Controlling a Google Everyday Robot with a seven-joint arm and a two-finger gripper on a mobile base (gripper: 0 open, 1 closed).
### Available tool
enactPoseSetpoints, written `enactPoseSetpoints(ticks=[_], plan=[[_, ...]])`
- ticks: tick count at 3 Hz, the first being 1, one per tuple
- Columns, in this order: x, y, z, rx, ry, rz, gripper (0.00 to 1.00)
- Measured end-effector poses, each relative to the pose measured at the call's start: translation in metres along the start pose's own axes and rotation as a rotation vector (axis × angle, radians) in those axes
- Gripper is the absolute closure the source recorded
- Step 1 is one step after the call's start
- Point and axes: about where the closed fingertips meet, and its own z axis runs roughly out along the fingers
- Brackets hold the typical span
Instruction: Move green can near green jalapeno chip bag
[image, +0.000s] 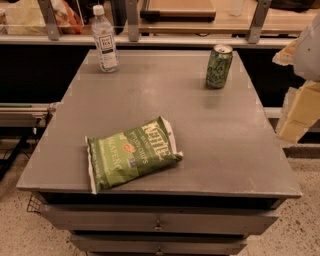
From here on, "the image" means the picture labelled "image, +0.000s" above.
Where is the metal shelf rack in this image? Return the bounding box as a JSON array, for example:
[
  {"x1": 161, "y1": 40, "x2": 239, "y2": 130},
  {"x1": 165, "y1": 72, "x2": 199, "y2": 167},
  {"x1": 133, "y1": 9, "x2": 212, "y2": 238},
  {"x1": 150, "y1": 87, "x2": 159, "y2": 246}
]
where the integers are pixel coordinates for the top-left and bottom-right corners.
[{"x1": 0, "y1": 0, "x2": 320, "y2": 50}]

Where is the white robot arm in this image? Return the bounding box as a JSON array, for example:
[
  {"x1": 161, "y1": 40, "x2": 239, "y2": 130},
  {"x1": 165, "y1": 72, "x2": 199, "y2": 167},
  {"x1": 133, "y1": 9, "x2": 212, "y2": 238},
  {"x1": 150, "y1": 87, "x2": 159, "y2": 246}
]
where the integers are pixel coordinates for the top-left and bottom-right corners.
[{"x1": 272, "y1": 14, "x2": 320, "y2": 143}]

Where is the lower grey drawer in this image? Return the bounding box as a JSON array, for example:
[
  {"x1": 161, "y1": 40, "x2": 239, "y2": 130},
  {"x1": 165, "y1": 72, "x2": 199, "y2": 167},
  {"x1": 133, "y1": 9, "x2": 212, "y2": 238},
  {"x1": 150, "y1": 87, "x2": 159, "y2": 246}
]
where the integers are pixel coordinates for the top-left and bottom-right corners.
[{"x1": 71, "y1": 235, "x2": 246, "y2": 256}]

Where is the green soda can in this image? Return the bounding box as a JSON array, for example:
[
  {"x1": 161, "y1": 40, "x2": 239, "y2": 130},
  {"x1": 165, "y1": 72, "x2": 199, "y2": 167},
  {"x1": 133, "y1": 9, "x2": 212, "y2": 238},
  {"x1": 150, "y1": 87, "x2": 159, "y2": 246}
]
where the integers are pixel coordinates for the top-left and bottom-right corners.
[{"x1": 206, "y1": 44, "x2": 233, "y2": 89}]

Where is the orange snack bag on shelf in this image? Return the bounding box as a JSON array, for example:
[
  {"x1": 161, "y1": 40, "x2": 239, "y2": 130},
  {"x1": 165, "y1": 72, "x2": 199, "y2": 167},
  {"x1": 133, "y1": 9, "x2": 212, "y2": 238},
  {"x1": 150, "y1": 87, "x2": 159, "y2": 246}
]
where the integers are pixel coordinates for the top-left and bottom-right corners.
[{"x1": 50, "y1": 0, "x2": 83, "y2": 34}]

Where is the green jalapeno chip bag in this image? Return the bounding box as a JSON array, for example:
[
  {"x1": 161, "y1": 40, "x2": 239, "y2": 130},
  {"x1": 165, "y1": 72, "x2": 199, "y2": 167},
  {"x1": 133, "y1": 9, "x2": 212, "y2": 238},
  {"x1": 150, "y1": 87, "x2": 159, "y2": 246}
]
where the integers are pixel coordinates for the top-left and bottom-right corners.
[{"x1": 85, "y1": 116, "x2": 183, "y2": 194}]

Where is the upper grey drawer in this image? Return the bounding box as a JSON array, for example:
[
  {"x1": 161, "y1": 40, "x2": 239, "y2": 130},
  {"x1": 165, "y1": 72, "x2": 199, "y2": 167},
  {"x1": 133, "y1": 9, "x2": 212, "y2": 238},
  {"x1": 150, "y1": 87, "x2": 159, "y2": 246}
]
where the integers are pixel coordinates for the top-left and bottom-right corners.
[{"x1": 40, "y1": 204, "x2": 278, "y2": 236}]

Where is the clear plastic water bottle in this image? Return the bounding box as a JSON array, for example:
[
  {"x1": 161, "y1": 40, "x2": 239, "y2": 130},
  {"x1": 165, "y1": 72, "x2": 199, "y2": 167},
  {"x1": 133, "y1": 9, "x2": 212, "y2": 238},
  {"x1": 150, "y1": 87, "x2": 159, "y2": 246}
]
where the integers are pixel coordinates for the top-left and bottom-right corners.
[{"x1": 92, "y1": 5, "x2": 119, "y2": 73}]

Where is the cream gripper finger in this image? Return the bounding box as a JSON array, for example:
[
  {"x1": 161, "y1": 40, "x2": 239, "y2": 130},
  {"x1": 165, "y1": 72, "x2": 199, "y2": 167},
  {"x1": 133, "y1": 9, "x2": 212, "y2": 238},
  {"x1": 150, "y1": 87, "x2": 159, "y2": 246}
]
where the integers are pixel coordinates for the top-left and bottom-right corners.
[
  {"x1": 276, "y1": 81, "x2": 320, "y2": 143},
  {"x1": 272, "y1": 40, "x2": 297, "y2": 66}
]

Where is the grey drawer cabinet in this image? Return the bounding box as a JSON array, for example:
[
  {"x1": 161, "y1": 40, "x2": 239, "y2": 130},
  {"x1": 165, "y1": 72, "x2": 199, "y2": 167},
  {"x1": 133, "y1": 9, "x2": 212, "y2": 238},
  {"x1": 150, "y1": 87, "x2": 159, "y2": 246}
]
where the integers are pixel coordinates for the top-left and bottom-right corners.
[{"x1": 18, "y1": 50, "x2": 301, "y2": 256}]

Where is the wire basket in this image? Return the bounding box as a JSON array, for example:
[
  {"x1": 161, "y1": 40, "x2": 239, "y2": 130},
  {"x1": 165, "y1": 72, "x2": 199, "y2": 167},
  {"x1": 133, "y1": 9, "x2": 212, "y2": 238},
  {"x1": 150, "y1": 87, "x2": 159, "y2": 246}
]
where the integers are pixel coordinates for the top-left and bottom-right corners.
[{"x1": 27, "y1": 194, "x2": 41, "y2": 213}]

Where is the wooden tray on shelf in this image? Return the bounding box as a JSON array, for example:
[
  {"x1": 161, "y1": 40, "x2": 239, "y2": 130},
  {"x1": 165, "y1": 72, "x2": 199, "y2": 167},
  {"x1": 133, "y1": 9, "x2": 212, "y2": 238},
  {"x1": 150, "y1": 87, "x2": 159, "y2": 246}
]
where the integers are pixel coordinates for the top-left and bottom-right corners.
[{"x1": 140, "y1": 0, "x2": 216, "y2": 19}]

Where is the grey drawer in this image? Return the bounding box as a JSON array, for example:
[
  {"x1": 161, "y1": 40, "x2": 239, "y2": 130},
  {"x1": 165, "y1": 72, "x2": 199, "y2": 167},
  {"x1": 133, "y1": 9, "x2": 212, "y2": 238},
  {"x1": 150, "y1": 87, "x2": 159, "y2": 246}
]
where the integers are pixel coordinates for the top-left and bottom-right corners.
[
  {"x1": 40, "y1": 204, "x2": 278, "y2": 236},
  {"x1": 71, "y1": 235, "x2": 246, "y2": 256}
]

